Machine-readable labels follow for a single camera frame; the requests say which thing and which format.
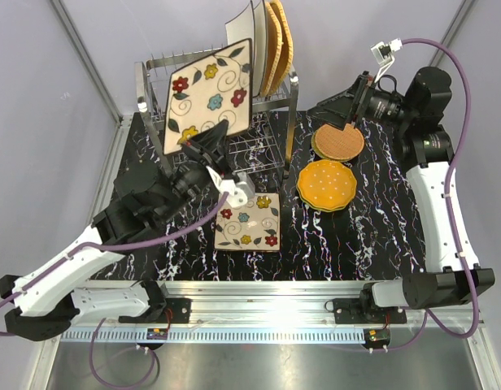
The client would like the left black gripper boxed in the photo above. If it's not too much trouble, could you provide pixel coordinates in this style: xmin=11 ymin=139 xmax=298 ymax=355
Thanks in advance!
xmin=154 ymin=119 xmax=236 ymax=223

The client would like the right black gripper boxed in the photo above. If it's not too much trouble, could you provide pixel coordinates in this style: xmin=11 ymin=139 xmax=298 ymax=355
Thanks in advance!
xmin=307 ymin=71 xmax=415 ymax=132

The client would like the woven orange rattan plate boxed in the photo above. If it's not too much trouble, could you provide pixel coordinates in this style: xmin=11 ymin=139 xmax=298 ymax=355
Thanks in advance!
xmin=311 ymin=124 xmax=364 ymax=162

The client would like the woven bamboo plate green rim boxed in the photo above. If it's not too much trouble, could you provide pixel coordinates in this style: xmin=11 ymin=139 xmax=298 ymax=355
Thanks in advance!
xmin=310 ymin=136 xmax=337 ymax=160

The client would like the orange polka dot plate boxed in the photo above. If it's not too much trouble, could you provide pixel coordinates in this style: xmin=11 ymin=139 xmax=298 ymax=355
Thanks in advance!
xmin=296 ymin=159 xmax=357 ymax=212

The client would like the floral square plate dark rim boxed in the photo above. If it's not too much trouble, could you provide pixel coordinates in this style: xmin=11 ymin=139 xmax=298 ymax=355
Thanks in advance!
xmin=214 ymin=193 xmax=281 ymax=252

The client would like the green polka dot plate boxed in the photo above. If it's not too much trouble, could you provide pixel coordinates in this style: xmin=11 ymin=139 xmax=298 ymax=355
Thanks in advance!
xmin=296 ymin=178 xmax=357 ymax=212

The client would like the grey square plate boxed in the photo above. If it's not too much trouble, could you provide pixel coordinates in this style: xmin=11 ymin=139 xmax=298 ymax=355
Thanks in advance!
xmin=224 ymin=1 xmax=255 ymax=46

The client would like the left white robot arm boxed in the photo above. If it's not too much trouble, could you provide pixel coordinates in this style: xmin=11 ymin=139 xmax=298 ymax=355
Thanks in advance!
xmin=0 ymin=119 xmax=229 ymax=341

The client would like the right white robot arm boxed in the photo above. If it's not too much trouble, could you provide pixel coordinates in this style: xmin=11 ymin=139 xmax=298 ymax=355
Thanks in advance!
xmin=308 ymin=67 xmax=495 ymax=323

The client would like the steel two-tier dish rack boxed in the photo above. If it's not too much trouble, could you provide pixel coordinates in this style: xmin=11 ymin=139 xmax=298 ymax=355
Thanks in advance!
xmin=135 ymin=39 xmax=298 ymax=192

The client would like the rear woven yellow basket plate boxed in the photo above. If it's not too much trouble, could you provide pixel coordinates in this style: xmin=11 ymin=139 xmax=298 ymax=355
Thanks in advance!
xmin=268 ymin=1 xmax=294 ymax=95

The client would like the woven yellow basket plate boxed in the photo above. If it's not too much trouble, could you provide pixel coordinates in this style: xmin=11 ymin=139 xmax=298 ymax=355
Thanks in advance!
xmin=260 ymin=1 xmax=282 ymax=98
xmin=268 ymin=1 xmax=294 ymax=95

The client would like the cream square plate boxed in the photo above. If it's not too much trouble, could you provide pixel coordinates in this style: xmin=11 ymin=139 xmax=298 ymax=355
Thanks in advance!
xmin=253 ymin=0 xmax=268 ymax=98

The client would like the black marble pattern mat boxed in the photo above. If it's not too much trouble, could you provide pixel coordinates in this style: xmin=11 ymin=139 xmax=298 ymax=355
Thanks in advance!
xmin=95 ymin=111 xmax=425 ymax=281

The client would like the left small control board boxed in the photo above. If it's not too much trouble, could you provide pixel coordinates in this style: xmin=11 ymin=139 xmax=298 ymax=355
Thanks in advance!
xmin=146 ymin=327 xmax=169 ymax=340

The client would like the small control board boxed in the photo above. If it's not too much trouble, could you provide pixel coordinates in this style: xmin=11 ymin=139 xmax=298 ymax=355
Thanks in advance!
xmin=146 ymin=327 xmax=169 ymax=340
xmin=364 ymin=327 xmax=391 ymax=349

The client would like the right small control board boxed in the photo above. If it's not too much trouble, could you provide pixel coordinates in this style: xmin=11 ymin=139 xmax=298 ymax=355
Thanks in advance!
xmin=364 ymin=327 xmax=391 ymax=349

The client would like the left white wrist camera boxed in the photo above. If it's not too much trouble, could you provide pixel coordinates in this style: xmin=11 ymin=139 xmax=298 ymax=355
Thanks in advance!
xmin=207 ymin=167 xmax=255 ymax=208

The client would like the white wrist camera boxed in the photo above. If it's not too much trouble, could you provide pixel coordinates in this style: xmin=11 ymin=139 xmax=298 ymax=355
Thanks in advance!
xmin=207 ymin=167 xmax=255 ymax=208
xmin=370 ymin=38 xmax=403 ymax=82

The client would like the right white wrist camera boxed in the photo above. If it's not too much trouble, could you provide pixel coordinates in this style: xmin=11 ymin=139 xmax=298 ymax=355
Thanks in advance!
xmin=370 ymin=38 xmax=403 ymax=82

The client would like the right aluminium frame post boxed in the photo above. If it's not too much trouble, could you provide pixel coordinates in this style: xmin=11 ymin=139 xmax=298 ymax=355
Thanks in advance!
xmin=429 ymin=0 xmax=479 ymax=67

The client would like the aluminium frame post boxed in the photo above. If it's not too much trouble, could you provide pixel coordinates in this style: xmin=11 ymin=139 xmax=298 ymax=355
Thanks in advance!
xmin=49 ymin=0 xmax=123 ymax=125
xmin=429 ymin=0 xmax=479 ymax=67

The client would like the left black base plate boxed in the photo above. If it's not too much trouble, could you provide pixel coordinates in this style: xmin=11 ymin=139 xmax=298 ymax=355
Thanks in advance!
xmin=118 ymin=297 xmax=192 ymax=324

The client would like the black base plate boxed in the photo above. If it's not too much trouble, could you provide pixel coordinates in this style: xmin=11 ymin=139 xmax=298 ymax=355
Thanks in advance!
xmin=331 ymin=298 xmax=407 ymax=325
xmin=118 ymin=297 xmax=192 ymax=324

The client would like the aluminium mounting rail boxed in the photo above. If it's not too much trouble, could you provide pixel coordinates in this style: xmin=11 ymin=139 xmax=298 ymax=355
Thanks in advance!
xmin=59 ymin=279 xmax=486 ymax=332

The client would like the left aluminium frame post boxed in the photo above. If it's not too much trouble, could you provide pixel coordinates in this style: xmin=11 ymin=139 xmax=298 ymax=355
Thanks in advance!
xmin=49 ymin=0 xmax=123 ymax=125

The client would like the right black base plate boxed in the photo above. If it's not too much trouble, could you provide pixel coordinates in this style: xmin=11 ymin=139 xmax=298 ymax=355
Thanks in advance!
xmin=331 ymin=298 xmax=407 ymax=325

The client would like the slotted cable duct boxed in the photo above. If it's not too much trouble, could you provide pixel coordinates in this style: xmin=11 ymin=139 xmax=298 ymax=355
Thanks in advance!
xmin=61 ymin=327 xmax=364 ymax=345

